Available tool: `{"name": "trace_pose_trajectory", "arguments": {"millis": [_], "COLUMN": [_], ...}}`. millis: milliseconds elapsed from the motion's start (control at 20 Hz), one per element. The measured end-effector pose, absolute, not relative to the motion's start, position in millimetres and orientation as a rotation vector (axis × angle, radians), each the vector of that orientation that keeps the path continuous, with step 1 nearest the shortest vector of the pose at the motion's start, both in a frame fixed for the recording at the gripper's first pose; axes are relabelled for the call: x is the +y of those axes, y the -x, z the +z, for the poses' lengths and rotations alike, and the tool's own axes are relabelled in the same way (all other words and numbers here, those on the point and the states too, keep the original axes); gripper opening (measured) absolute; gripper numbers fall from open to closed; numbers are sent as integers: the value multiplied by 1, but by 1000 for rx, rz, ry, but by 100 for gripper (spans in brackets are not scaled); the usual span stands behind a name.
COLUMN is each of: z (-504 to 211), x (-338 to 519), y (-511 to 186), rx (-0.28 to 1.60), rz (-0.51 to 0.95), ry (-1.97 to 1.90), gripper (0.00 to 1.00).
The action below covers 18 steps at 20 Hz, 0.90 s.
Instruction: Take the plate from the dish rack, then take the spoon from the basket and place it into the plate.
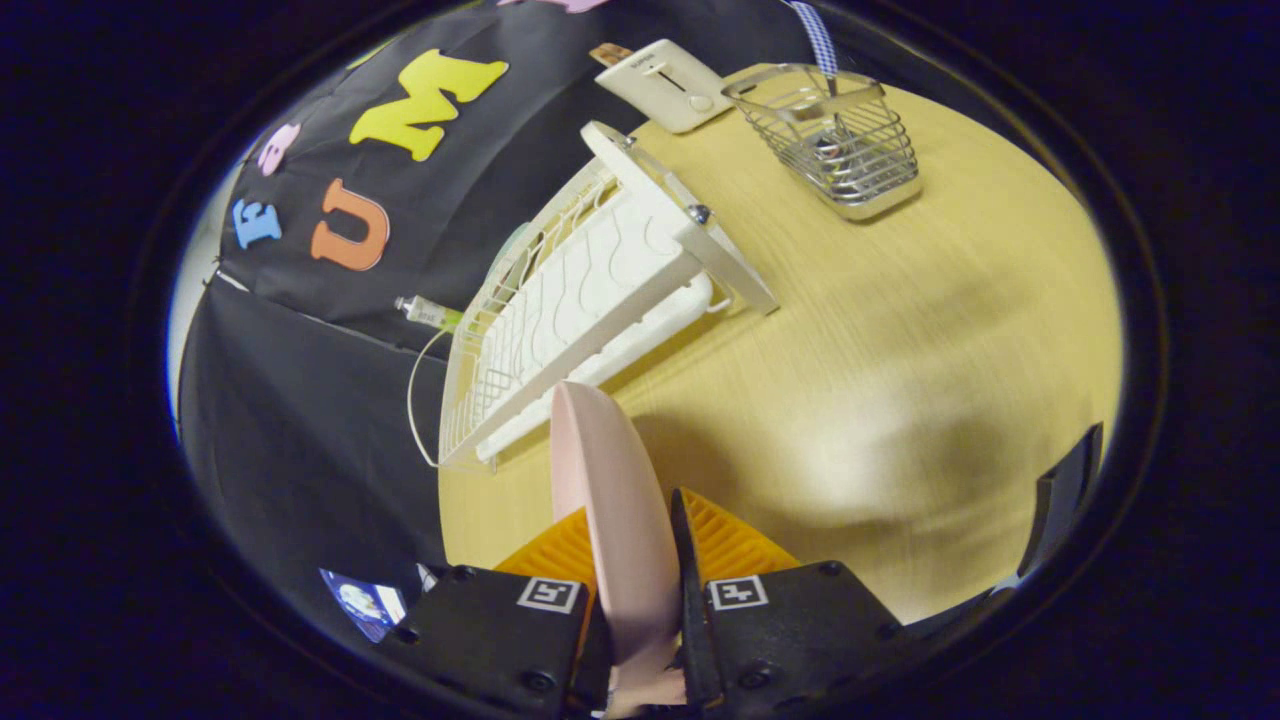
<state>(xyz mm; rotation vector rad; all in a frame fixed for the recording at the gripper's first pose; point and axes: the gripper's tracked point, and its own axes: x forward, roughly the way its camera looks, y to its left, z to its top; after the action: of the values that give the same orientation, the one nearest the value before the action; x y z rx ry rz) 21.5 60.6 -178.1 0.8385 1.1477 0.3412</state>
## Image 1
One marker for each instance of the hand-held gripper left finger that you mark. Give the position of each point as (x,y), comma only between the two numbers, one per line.
(490,640)

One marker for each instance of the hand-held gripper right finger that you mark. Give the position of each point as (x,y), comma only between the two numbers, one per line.
(688,580)

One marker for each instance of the pink plate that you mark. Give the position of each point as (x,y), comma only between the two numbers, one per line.
(620,500)

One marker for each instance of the white dish rack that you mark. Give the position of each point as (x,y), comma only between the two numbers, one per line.
(600,290)

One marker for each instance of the blue printed object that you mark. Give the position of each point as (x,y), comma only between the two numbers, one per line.
(362,603)

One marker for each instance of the clear bottle with green liquid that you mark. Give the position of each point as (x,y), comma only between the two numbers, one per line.
(430,314)

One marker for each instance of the dark flat object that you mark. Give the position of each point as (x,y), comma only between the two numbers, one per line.
(1065,495)

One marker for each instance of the white toaster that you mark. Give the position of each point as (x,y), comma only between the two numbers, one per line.
(670,85)

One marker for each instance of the brown toast slice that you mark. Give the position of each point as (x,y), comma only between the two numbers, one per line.
(610,53)

